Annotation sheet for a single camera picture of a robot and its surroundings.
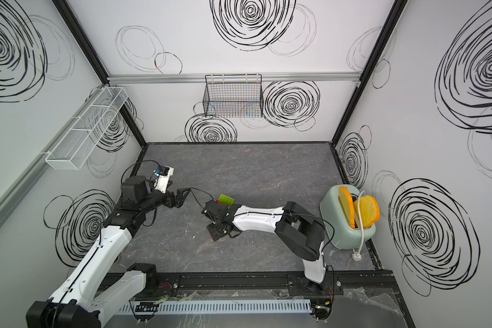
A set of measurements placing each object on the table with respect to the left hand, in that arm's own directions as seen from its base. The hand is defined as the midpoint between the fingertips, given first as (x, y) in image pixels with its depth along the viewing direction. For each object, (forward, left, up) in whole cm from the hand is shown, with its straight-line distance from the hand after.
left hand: (178, 185), depth 79 cm
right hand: (-11, -14, -18) cm, 25 cm away
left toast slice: (-7, -62, +4) cm, 63 cm away
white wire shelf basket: (+11, +36, +14) cm, 40 cm away
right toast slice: (-9, -70, +2) cm, 71 cm away
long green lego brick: (-2, -18, -8) cm, 20 cm away
